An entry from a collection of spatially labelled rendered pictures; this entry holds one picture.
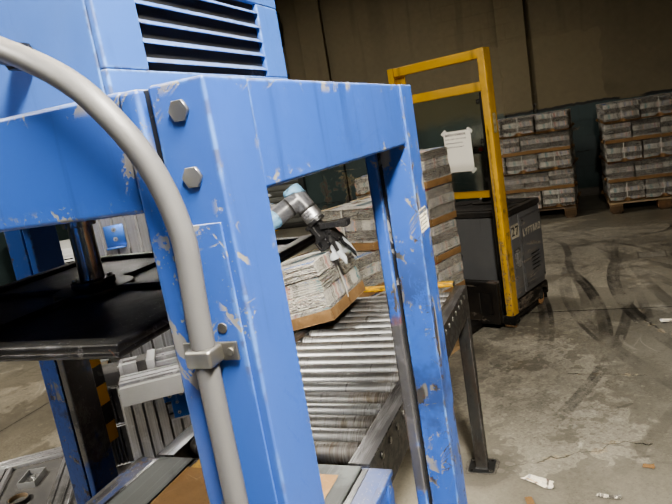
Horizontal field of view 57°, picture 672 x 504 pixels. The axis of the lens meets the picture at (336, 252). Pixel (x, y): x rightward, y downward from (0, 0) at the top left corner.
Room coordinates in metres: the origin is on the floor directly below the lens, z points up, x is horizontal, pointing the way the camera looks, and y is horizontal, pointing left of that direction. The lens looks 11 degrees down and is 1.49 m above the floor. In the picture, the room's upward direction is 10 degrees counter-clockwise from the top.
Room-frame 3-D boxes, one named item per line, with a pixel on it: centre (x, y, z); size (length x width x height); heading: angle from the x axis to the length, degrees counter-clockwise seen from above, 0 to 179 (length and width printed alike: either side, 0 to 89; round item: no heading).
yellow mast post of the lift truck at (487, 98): (4.03, -1.10, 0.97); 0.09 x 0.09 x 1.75; 47
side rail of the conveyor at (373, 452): (1.83, -0.23, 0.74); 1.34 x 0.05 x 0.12; 158
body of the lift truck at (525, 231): (4.52, -1.11, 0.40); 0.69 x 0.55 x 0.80; 47
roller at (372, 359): (1.86, 0.03, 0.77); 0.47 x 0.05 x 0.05; 68
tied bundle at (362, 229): (3.50, -0.16, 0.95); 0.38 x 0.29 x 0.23; 48
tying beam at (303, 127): (0.98, 0.39, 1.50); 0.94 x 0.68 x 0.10; 68
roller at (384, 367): (1.80, 0.06, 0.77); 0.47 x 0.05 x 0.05; 68
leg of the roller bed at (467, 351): (2.42, -0.47, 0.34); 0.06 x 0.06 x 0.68; 68
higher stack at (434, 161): (3.93, -0.56, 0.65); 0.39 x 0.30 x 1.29; 47
